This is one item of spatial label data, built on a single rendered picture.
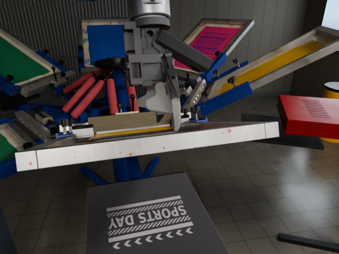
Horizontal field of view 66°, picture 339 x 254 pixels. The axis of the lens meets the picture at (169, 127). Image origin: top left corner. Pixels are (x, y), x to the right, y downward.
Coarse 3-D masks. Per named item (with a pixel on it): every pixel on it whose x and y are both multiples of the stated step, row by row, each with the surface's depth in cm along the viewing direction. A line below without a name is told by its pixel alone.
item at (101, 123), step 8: (144, 112) 116; (152, 112) 117; (88, 120) 111; (96, 120) 111; (104, 120) 112; (112, 120) 113; (120, 120) 114; (128, 120) 115; (136, 120) 115; (144, 120) 116; (152, 120) 117; (160, 120) 118; (168, 120) 119; (96, 128) 111; (104, 128) 112; (112, 128) 113; (120, 128) 114; (128, 128) 115
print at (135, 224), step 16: (112, 208) 102; (128, 208) 102; (144, 208) 102; (160, 208) 102; (176, 208) 102; (112, 224) 95; (128, 224) 95; (144, 224) 95; (160, 224) 95; (176, 224) 95; (192, 224) 95; (112, 240) 88; (128, 240) 88; (144, 240) 88
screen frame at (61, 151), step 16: (192, 128) 116; (208, 128) 98; (224, 128) 60; (240, 128) 61; (256, 128) 62; (272, 128) 63; (48, 144) 66; (64, 144) 85; (80, 144) 54; (96, 144) 54; (112, 144) 54; (128, 144) 55; (144, 144) 56; (160, 144) 57; (176, 144) 58; (192, 144) 59; (208, 144) 60; (16, 160) 50; (32, 160) 51; (48, 160) 52; (64, 160) 52; (80, 160) 53; (96, 160) 54
